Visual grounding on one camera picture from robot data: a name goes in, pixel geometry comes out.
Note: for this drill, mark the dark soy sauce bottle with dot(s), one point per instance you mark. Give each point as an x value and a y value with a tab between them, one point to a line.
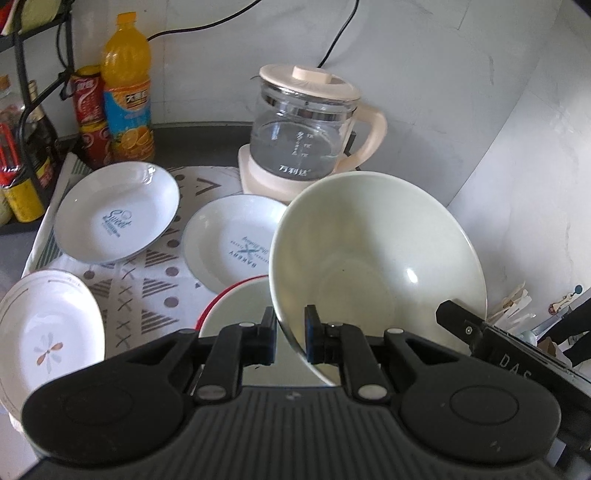
40	144

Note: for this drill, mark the red cola can upper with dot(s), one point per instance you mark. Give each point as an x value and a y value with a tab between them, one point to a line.
87	93

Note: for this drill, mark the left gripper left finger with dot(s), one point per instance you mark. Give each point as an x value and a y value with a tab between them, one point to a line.
225	355

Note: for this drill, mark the red rimmed white bowl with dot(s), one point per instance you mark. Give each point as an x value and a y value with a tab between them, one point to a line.
246	301

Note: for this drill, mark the white plate Bakery print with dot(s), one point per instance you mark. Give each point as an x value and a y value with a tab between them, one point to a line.
228	240

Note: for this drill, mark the white plate Sweet print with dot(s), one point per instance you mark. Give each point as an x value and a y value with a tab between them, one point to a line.
116	212

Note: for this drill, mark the black metal rack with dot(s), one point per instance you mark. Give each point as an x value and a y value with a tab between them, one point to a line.
20	22

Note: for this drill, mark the red yellow can lower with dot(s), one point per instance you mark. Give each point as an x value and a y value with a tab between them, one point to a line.
96	141

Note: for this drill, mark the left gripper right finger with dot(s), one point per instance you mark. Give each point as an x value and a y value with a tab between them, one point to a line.
346	347

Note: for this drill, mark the orange juice bottle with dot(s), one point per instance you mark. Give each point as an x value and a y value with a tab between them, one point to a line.
125	66

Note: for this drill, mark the white plate flower print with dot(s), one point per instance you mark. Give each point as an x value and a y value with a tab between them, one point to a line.
51	326

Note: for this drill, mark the patterned white cloth mat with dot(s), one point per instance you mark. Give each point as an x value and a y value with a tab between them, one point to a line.
152	293

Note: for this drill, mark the large cream green bowl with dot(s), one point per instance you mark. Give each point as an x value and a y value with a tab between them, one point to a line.
375	251

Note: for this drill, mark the cream kettle base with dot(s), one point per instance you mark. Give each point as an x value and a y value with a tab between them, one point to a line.
257	181

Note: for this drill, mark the glass kettle cream lid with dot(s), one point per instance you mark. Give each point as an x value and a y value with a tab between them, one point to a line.
310	123

